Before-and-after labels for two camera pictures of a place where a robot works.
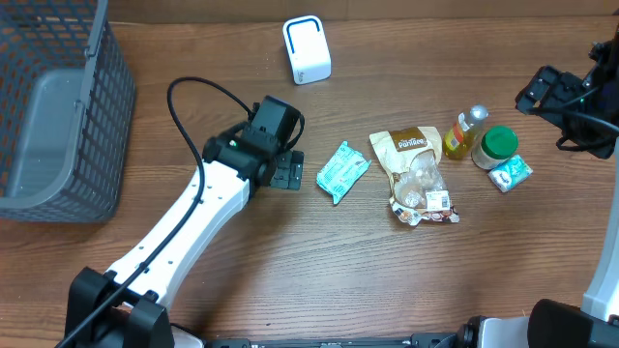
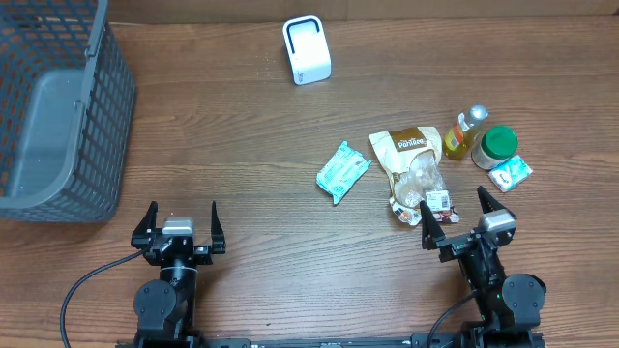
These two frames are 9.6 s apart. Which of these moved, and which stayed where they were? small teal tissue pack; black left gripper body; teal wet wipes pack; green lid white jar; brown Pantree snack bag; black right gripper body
Moved: black left gripper body; black right gripper body
Stayed: teal wet wipes pack; brown Pantree snack bag; small teal tissue pack; green lid white jar
